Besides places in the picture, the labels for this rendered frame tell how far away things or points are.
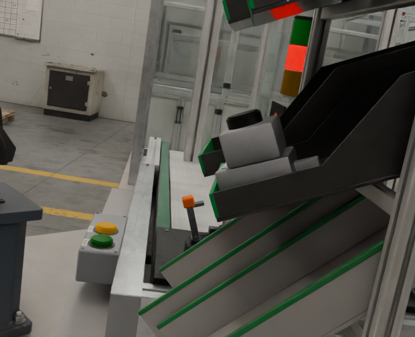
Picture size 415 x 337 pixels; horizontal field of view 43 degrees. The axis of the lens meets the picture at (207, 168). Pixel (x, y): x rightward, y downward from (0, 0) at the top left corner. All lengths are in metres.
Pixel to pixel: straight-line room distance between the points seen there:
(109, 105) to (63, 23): 1.53
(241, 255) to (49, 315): 0.44
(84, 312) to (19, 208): 0.24
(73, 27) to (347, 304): 8.90
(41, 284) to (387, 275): 0.74
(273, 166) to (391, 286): 0.13
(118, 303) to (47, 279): 0.29
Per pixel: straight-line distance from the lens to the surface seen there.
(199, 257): 0.72
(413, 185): 0.39
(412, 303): 0.95
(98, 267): 0.93
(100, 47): 9.10
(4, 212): 0.78
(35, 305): 0.96
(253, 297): 0.57
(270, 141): 0.42
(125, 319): 0.80
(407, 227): 0.39
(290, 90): 1.07
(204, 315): 0.58
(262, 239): 0.57
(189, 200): 0.90
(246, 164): 0.43
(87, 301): 0.97
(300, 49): 1.07
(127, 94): 9.03
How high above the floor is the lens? 1.31
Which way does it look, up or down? 12 degrees down
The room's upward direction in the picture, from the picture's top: 9 degrees clockwise
